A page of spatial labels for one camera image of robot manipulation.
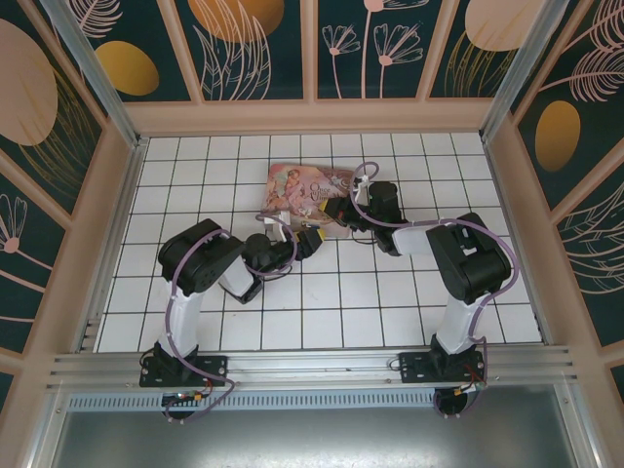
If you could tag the pink printed tin box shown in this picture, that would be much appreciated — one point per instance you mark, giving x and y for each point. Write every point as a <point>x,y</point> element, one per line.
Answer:
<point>297,187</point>

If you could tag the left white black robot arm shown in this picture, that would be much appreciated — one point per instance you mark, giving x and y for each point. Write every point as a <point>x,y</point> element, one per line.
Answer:
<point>180,317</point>

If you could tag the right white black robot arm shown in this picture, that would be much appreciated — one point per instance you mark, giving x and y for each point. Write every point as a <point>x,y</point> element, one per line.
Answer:
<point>458,322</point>

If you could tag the small green circuit board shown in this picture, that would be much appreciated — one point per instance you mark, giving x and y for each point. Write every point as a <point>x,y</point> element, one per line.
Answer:
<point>183,397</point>

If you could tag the grey sheet metal panel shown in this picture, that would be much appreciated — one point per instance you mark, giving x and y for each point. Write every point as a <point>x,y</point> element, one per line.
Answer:
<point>312,439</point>

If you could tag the yellow power connector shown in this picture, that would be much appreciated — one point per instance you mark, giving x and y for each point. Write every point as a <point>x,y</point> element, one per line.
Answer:
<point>463,391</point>

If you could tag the aluminium mounting rail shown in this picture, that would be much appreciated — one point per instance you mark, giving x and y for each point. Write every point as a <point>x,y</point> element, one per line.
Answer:
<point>312,365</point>

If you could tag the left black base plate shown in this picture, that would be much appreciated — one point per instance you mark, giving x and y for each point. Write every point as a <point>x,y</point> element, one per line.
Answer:
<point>214,365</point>

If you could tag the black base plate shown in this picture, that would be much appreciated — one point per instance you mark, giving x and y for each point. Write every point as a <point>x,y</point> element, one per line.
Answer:
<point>214,365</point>
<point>414,365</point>

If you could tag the aluminium side rail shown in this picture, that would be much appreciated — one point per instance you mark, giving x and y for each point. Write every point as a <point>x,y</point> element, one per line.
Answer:
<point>506,205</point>
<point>125,205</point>

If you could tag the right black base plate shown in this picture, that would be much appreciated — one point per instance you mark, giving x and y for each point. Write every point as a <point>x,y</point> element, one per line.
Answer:
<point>414,365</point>

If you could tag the aluminium corner post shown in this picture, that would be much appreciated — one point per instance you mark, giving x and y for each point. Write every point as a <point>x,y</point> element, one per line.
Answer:
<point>512,68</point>
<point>97,78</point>

